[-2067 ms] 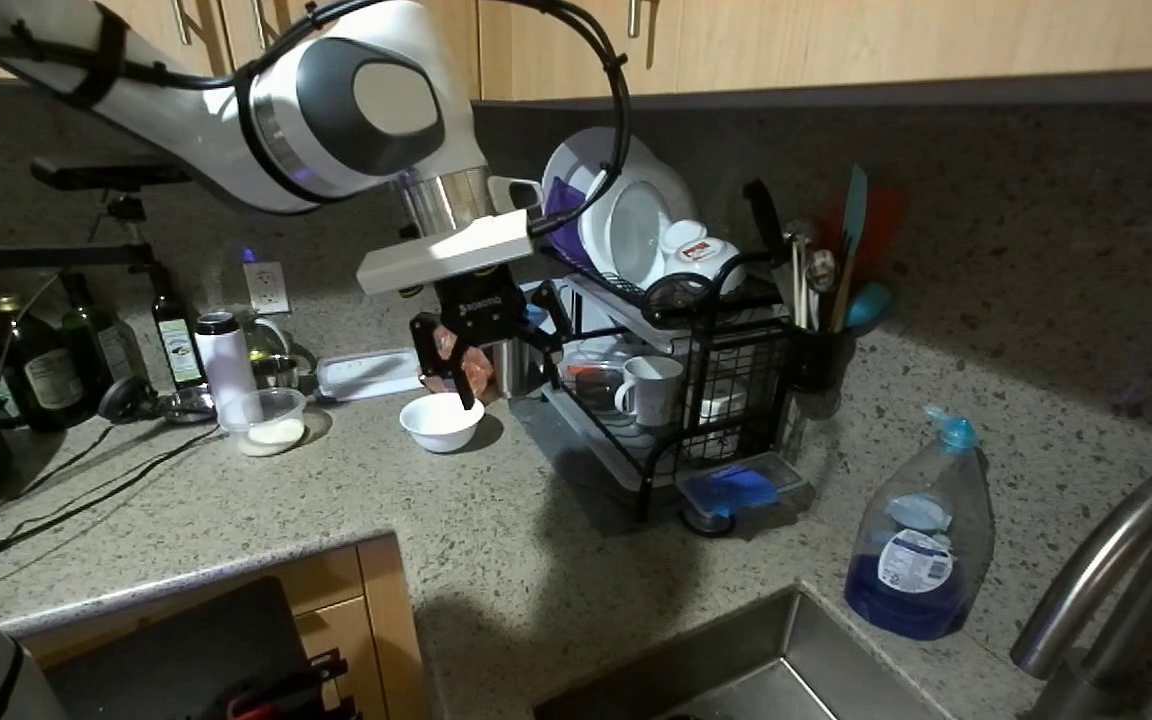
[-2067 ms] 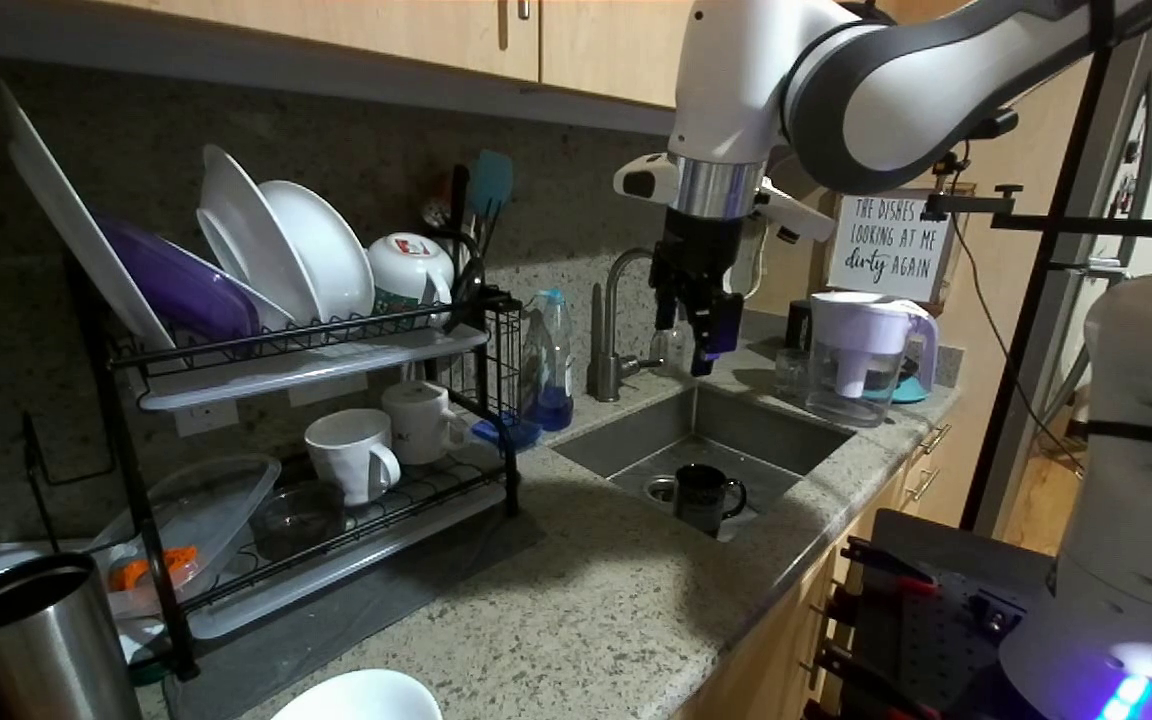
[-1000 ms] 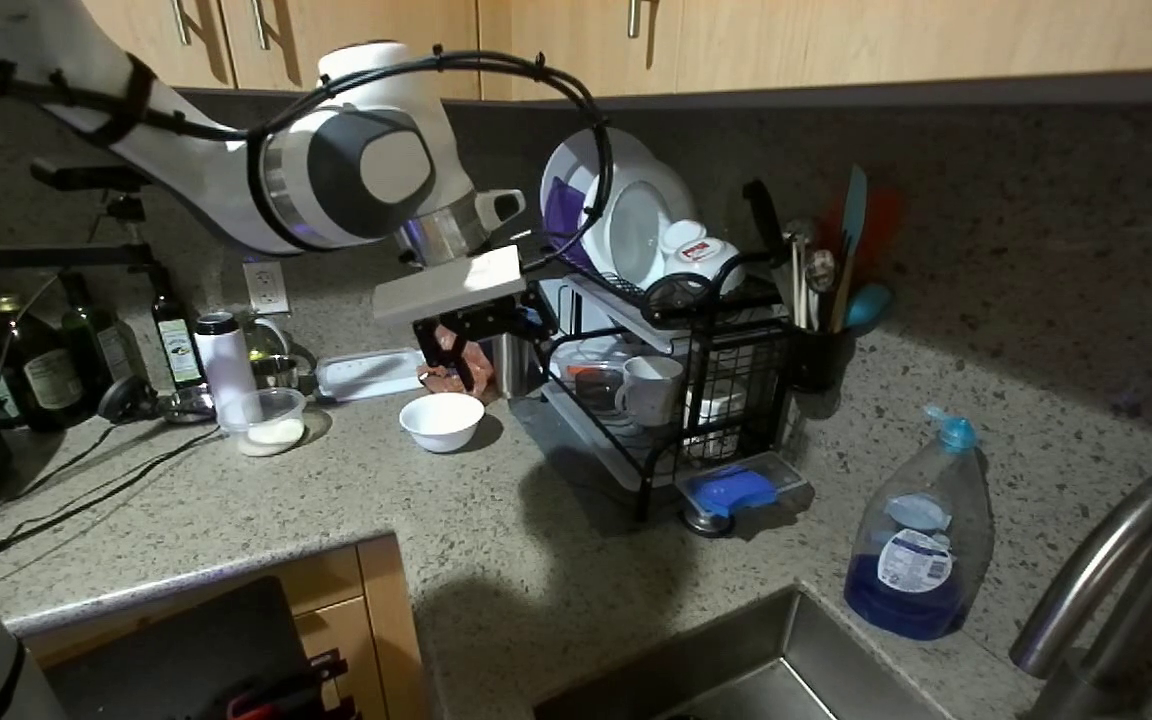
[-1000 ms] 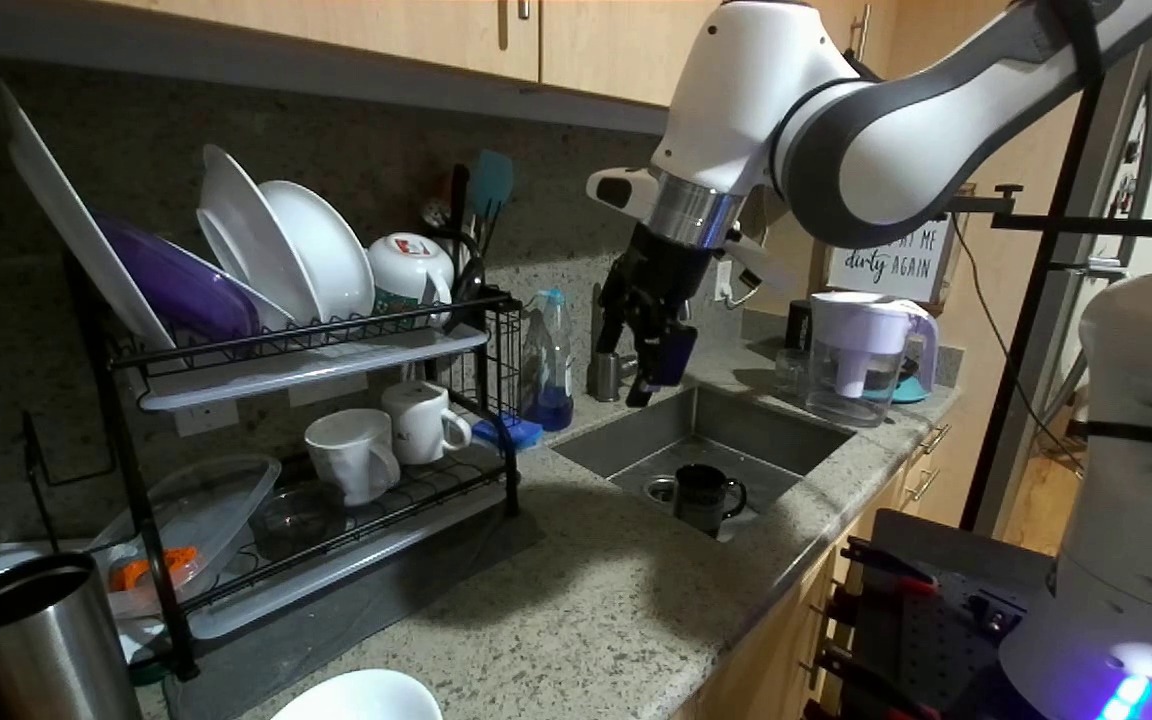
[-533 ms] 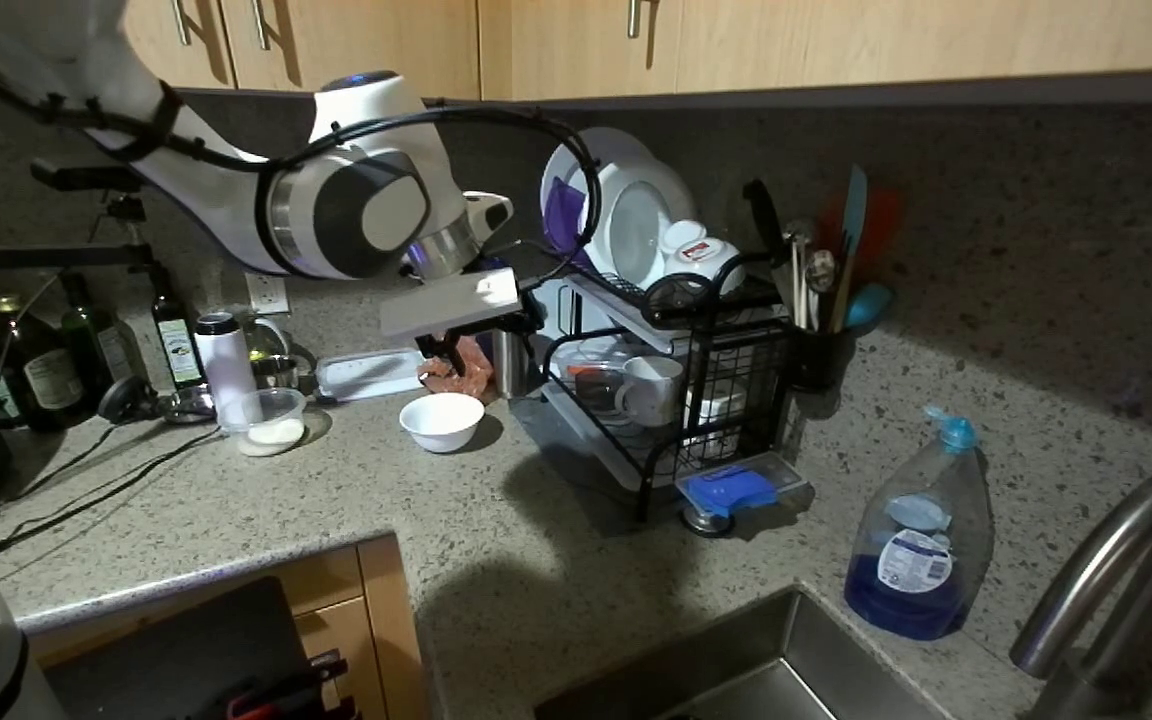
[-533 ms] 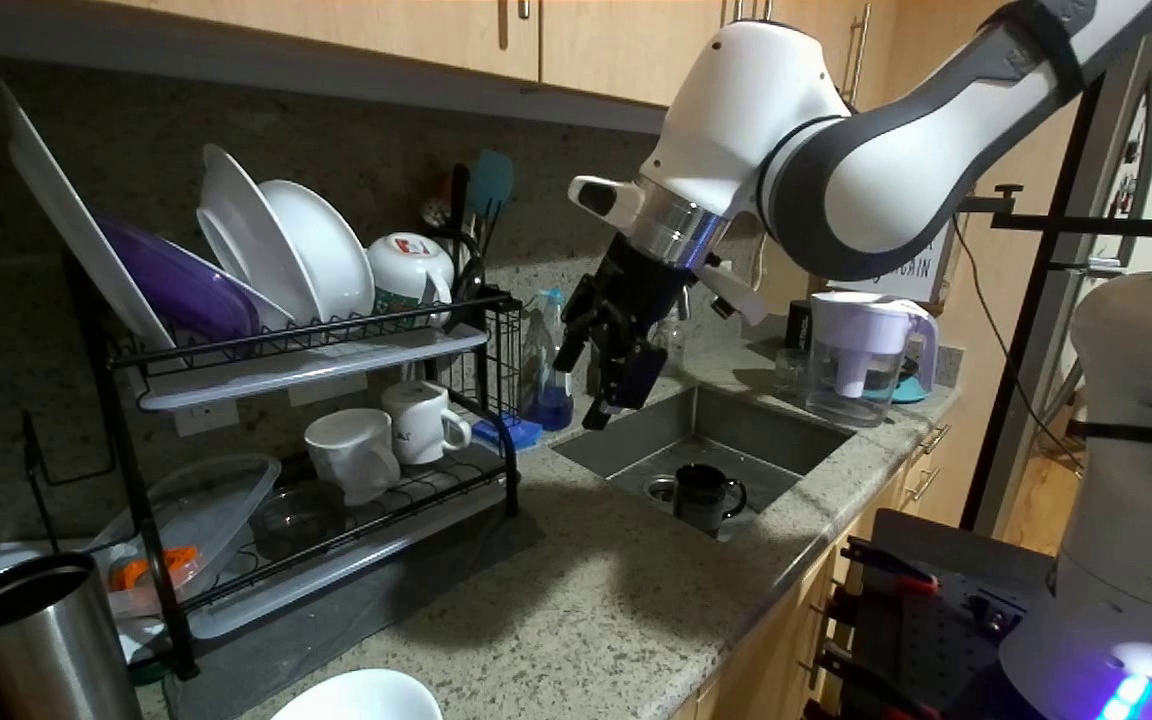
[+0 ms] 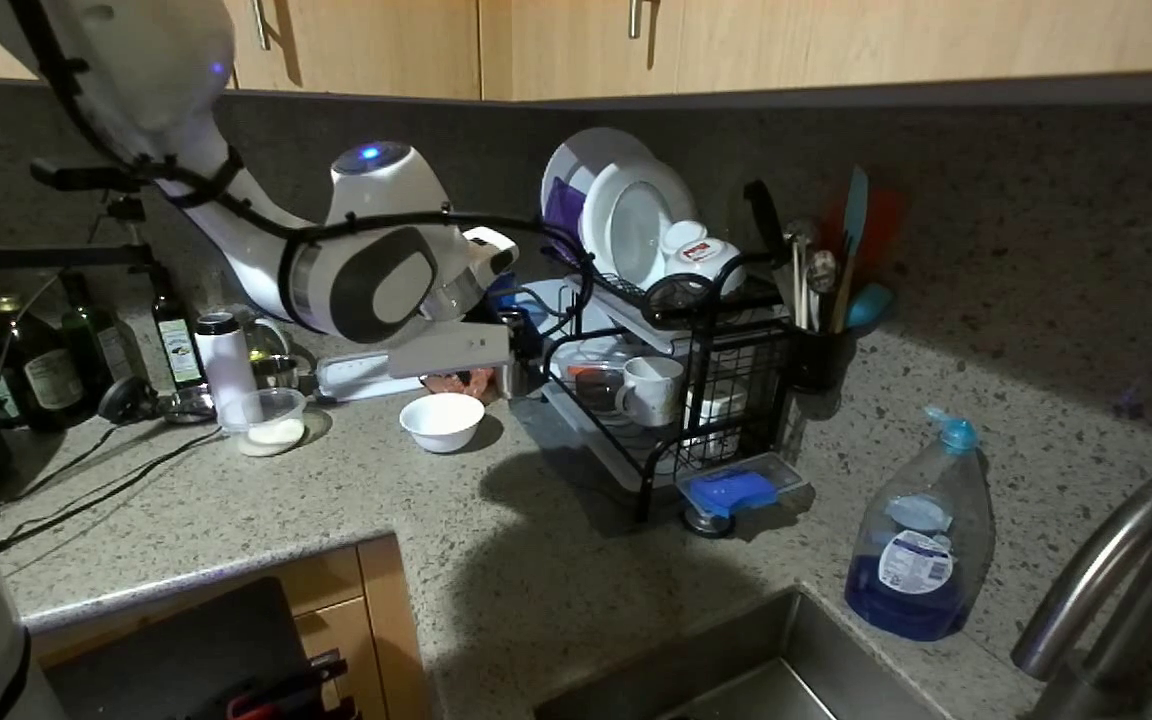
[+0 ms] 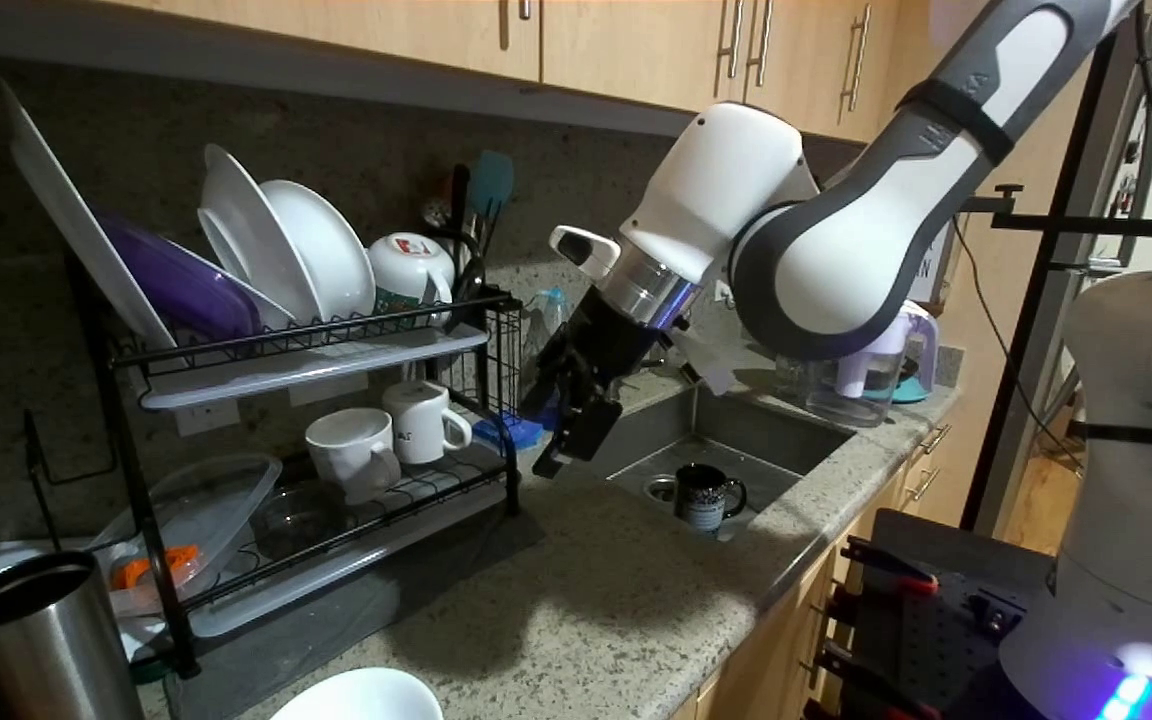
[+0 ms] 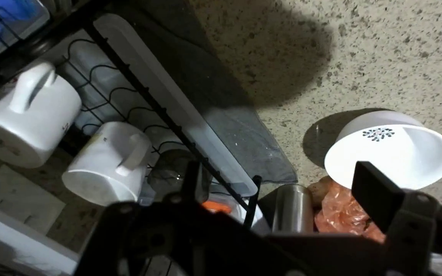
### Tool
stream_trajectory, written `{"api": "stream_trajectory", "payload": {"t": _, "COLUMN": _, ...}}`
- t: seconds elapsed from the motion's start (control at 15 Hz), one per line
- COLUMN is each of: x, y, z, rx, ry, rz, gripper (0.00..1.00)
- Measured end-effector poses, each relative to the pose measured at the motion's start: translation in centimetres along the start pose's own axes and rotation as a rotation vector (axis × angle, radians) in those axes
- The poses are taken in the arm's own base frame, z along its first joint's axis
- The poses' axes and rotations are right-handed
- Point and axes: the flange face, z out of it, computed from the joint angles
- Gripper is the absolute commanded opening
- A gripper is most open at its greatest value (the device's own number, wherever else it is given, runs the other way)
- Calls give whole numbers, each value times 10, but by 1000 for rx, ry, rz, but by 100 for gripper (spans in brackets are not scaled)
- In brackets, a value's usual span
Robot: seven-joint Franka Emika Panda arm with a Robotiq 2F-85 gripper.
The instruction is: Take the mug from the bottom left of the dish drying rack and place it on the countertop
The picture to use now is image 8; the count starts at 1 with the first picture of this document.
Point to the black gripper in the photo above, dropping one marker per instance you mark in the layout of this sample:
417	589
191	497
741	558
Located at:
602	344

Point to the plain white mug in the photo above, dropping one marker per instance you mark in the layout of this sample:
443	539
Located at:
351	445

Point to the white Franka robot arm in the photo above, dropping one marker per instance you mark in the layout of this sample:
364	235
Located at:
856	252

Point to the blue dish soap bottle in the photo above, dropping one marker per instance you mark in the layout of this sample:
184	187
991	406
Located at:
546	319

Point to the white mug with red print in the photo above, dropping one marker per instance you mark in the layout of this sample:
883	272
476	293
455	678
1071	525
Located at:
417	427

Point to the black mug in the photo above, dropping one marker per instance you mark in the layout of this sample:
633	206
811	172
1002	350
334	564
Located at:
701	505

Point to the gray drying mat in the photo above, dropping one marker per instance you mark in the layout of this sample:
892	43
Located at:
242	666

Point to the black tool rack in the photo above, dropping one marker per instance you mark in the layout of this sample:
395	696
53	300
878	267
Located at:
923	624

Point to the blue sponge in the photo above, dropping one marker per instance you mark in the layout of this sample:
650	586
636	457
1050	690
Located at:
500	429

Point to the stainless steel sink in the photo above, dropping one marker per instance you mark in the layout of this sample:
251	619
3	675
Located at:
762	445

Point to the black spatula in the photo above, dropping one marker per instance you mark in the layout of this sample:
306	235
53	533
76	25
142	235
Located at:
458	213

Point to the teal spatula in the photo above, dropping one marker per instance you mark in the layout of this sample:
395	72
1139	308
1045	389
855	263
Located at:
494	180

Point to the dark glass bowl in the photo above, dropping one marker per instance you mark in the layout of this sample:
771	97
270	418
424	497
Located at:
297	514

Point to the white deep plate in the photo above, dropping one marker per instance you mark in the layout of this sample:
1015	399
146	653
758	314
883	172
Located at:
329	245

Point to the white water filter pitcher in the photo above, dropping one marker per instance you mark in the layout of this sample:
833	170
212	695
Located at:
890	354

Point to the teal cloth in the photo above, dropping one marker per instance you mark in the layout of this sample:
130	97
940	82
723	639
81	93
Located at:
912	394

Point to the white dinner plate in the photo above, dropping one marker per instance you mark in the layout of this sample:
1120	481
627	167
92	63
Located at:
251	226

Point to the clear plastic food container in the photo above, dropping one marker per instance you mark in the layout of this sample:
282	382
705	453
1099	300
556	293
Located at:
200	514

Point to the purple plate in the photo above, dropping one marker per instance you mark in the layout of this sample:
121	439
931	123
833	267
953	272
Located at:
181	284

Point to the large white plate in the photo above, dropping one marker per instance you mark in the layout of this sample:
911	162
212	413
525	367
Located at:
81	226

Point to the stainless steel tumbler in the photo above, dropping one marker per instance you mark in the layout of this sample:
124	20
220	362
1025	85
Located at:
49	653

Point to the wooden wall cabinets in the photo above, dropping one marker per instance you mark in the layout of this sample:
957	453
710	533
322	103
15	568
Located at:
602	47

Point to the black camera stand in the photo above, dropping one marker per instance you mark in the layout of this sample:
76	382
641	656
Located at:
1042	305

